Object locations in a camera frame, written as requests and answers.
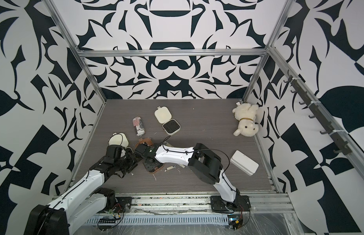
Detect silver cream nail clipper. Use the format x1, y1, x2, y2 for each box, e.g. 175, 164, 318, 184
163, 142, 172, 147

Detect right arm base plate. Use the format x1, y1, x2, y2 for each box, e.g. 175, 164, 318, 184
210, 195, 251, 214

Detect cream nail kit case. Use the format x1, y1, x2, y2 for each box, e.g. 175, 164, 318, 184
154, 106, 181, 136
108, 133, 129, 147

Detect circuit board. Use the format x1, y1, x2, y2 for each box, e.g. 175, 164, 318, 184
228, 214, 243, 230
97, 217, 117, 230

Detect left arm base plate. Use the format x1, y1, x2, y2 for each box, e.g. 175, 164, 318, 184
110, 196, 133, 213

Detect wall hook rail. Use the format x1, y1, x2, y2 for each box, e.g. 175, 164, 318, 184
285, 70, 353, 156

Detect right circuit board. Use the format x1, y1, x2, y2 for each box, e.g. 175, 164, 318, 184
228, 214, 243, 230

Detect cream nail kit case left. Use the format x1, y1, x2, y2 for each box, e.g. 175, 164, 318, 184
108, 133, 129, 147

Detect cream nail kit case centre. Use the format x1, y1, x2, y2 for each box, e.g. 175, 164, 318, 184
154, 106, 181, 136

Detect white box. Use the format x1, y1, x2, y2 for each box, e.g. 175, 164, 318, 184
230, 150, 259, 176

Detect brown nail kit case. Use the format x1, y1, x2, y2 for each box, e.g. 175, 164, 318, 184
134, 137, 165, 174

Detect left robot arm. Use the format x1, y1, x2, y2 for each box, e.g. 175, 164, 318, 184
24, 145, 141, 235

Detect left circuit board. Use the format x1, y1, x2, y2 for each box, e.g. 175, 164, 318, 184
97, 217, 117, 230

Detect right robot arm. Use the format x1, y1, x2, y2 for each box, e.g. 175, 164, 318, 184
135, 143, 240, 208

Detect crushed flag print can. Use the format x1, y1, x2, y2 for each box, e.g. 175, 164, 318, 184
132, 117, 145, 137

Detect small cream clipper left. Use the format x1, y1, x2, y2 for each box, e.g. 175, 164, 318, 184
165, 165, 176, 172

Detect white teddy bear plush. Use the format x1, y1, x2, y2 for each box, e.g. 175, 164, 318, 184
232, 103, 259, 137

